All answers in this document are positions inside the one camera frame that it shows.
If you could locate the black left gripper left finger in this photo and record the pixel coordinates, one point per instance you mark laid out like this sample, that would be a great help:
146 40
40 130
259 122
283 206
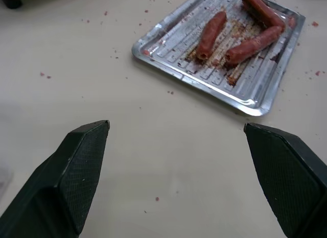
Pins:
64 181

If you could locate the silver ribbed metal tray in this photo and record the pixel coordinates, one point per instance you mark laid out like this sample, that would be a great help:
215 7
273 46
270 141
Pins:
245 77

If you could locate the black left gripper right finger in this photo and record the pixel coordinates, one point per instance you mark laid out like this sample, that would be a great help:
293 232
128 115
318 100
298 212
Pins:
288 176

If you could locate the reddish brown sausage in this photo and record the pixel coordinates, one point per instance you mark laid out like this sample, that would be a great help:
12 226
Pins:
260 9
211 35
253 45

